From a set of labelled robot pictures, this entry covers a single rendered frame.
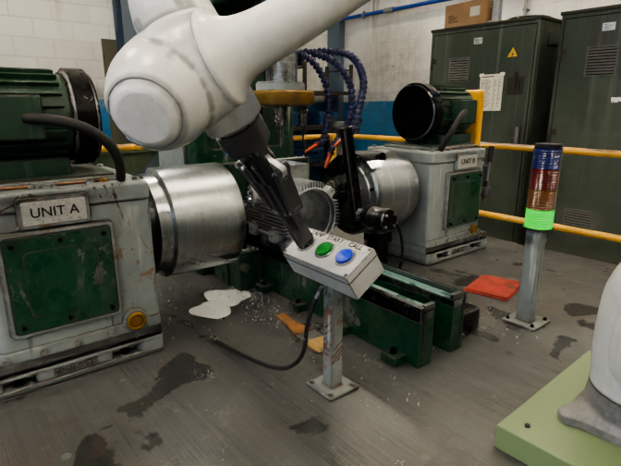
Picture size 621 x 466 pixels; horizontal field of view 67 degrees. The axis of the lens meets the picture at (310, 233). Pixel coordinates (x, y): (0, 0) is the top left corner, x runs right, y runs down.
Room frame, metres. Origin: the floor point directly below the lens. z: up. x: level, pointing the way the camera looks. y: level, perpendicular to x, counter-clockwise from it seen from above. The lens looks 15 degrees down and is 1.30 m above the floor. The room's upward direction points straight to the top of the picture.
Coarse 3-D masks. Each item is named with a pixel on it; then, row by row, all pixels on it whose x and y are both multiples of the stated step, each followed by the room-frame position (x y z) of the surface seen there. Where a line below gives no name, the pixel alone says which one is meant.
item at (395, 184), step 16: (336, 160) 1.45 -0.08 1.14; (368, 160) 1.36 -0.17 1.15; (384, 160) 1.40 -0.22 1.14; (400, 160) 1.43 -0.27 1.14; (336, 176) 1.44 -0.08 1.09; (368, 176) 1.34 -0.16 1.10; (384, 176) 1.35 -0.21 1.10; (400, 176) 1.39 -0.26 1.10; (416, 176) 1.44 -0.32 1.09; (336, 192) 1.44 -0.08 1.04; (368, 192) 1.33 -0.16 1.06; (384, 192) 1.33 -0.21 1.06; (400, 192) 1.37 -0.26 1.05; (416, 192) 1.43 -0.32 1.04; (336, 208) 1.43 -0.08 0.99; (400, 208) 1.38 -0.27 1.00; (336, 224) 1.44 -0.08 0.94; (352, 224) 1.38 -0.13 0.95
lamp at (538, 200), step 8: (528, 192) 1.04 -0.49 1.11; (536, 192) 1.02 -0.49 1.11; (544, 192) 1.01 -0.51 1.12; (552, 192) 1.01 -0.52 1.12; (528, 200) 1.04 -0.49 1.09; (536, 200) 1.02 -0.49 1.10; (544, 200) 1.01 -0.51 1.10; (552, 200) 1.01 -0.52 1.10; (528, 208) 1.03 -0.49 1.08; (536, 208) 1.02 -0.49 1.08; (544, 208) 1.01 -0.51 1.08; (552, 208) 1.01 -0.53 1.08
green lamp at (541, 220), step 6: (528, 210) 1.03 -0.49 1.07; (534, 210) 1.02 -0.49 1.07; (528, 216) 1.03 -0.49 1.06; (534, 216) 1.02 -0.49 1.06; (540, 216) 1.01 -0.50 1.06; (546, 216) 1.01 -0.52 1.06; (552, 216) 1.01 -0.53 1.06; (528, 222) 1.03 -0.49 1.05; (534, 222) 1.01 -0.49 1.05; (540, 222) 1.01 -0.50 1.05; (546, 222) 1.01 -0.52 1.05; (552, 222) 1.01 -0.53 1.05; (534, 228) 1.01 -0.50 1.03; (540, 228) 1.01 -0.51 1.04; (546, 228) 1.01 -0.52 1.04
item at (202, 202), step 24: (168, 168) 1.05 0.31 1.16; (192, 168) 1.07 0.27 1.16; (216, 168) 1.09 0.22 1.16; (168, 192) 0.97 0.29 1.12; (192, 192) 1.00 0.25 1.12; (216, 192) 1.03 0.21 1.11; (240, 192) 1.07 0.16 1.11; (168, 216) 0.95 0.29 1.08; (192, 216) 0.97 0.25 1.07; (216, 216) 1.00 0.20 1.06; (240, 216) 1.04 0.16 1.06; (168, 240) 0.95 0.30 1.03; (192, 240) 0.97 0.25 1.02; (216, 240) 1.00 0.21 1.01; (240, 240) 1.05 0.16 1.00; (168, 264) 0.97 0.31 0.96; (192, 264) 1.00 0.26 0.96; (216, 264) 1.06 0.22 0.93
